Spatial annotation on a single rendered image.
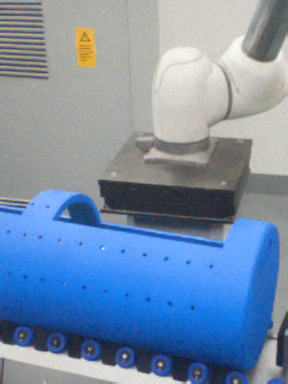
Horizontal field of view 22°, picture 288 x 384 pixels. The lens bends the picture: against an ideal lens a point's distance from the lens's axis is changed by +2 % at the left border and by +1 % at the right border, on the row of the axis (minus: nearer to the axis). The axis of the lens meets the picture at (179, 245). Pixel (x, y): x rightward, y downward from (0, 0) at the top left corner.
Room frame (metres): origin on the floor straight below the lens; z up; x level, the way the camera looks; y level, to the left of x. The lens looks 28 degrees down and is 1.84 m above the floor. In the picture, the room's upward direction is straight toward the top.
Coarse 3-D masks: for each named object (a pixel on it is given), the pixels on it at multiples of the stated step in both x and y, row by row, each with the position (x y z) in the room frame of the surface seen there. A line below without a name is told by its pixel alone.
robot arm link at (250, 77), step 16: (272, 0) 1.81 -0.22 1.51; (256, 16) 1.86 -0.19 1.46; (272, 16) 1.83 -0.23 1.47; (256, 32) 1.86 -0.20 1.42; (272, 32) 1.84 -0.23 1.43; (240, 48) 1.92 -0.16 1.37; (256, 48) 1.87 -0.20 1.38; (272, 48) 1.87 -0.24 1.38; (224, 64) 1.94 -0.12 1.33; (240, 64) 1.89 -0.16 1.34; (256, 64) 1.88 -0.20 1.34; (272, 64) 1.89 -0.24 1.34; (240, 80) 1.89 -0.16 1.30; (256, 80) 1.88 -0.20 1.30; (272, 80) 1.90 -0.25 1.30; (240, 96) 1.89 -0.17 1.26; (256, 96) 1.90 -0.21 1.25; (272, 96) 1.93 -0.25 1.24; (240, 112) 1.91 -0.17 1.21; (256, 112) 1.94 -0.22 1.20
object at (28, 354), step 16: (0, 336) 1.25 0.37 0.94; (0, 352) 1.23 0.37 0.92; (16, 352) 1.22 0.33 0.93; (32, 352) 1.21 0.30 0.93; (48, 352) 1.21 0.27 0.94; (64, 352) 1.20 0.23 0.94; (64, 368) 1.18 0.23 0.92; (80, 368) 1.17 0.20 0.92; (96, 368) 1.16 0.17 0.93; (112, 368) 1.15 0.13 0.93; (128, 368) 1.15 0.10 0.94
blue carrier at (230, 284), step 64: (64, 192) 1.35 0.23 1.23; (0, 256) 1.21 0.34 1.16; (64, 256) 1.18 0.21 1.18; (128, 256) 1.15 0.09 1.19; (192, 256) 1.12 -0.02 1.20; (256, 256) 1.10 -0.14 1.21; (64, 320) 1.16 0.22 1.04; (128, 320) 1.10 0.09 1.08; (192, 320) 1.06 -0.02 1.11; (256, 320) 1.11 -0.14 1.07
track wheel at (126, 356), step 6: (120, 348) 1.16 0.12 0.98; (126, 348) 1.15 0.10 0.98; (132, 348) 1.15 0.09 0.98; (120, 354) 1.15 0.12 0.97; (126, 354) 1.15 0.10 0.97; (132, 354) 1.14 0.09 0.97; (120, 360) 1.14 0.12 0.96; (126, 360) 1.14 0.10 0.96; (132, 360) 1.14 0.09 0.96; (120, 366) 1.14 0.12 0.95; (126, 366) 1.13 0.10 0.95; (132, 366) 1.14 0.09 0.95
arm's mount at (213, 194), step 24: (240, 144) 1.96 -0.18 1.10; (120, 168) 1.80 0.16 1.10; (144, 168) 1.79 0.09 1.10; (168, 168) 1.79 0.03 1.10; (192, 168) 1.79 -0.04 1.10; (216, 168) 1.79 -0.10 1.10; (240, 168) 1.79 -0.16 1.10; (120, 192) 1.72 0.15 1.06; (144, 192) 1.70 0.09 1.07; (168, 192) 1.69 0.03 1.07; (192, 192) 1.67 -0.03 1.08; (216, 192) 1.66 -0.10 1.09; (240, 192) 1.79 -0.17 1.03; (144, 216) 1.70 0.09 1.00; (168, 216) 1.69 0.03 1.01; (192, 216) 1.67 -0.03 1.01; (216, 216) 1.66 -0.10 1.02
